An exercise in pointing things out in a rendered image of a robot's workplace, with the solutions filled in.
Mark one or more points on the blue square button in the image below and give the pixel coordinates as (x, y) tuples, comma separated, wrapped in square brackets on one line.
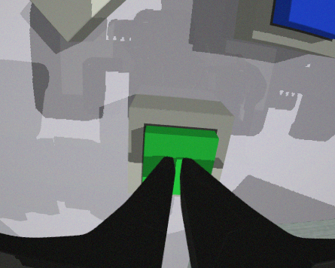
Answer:
[(306, 26)]

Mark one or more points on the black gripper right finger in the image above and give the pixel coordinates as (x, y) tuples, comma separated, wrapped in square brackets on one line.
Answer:
[(224, 232)]

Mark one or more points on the green button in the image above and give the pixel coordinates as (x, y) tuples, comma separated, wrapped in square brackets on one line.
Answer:
[(165, 126)]

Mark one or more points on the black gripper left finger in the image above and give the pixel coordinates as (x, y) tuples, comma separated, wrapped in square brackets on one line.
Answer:
[(132, 237)]

